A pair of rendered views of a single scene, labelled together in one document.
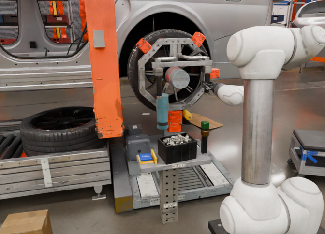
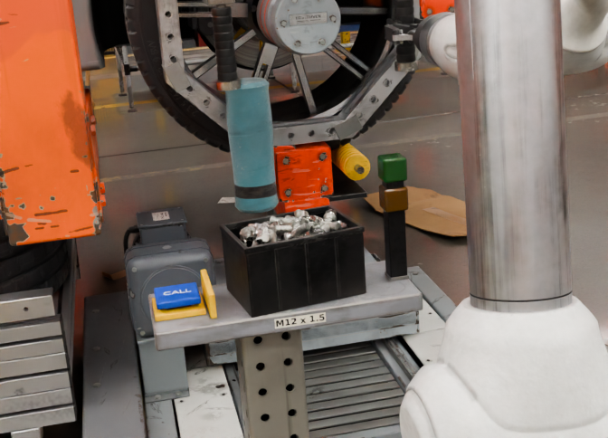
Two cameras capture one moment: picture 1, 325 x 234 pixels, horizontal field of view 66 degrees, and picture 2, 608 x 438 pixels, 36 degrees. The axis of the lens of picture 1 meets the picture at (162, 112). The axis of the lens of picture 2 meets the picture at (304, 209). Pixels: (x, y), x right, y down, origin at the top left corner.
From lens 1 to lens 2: 0.25 m
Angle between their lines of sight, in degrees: 3
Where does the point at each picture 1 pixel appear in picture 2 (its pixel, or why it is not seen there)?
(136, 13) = not seen: outside the picture
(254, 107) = (486, 14)
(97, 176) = (21, 393)
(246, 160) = (477, 217)
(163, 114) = (254, 156)
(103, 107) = (21, 127)
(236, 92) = not seen: hidden behind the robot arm
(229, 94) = not seen: hidden behind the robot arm
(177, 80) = (296, 24)
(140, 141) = (175, 262)
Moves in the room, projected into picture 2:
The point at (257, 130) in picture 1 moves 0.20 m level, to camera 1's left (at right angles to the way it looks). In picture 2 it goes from (500, 99) to (287, 112)
